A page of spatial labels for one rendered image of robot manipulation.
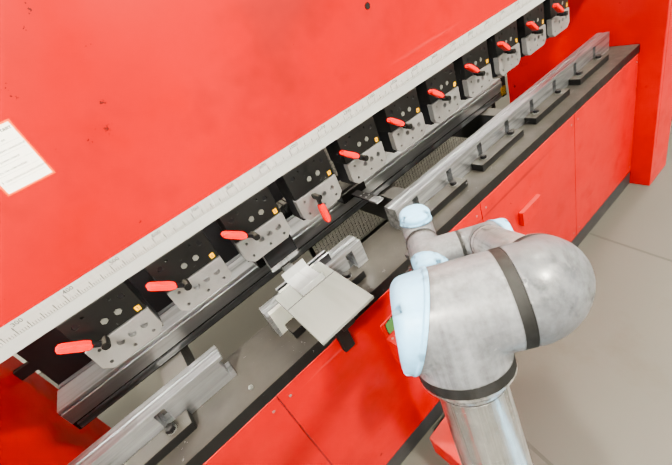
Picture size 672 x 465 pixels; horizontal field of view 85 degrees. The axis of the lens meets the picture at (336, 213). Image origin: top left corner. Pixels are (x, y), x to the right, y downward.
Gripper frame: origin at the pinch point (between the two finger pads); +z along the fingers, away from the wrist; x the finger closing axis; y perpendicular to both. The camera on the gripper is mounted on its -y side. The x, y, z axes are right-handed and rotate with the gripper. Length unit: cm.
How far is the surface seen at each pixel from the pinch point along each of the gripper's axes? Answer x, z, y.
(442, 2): -62, -65, 33
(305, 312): 29.6, -14.5, 20.8
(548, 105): -114, -5, 22
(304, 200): 10.6, -35.9, 33.0
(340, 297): 20.5, -15.0, 15.7
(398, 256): -8.2, -1.9, 22.3
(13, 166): 58, -76, 39
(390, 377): 15.3, 36.8, 16.5
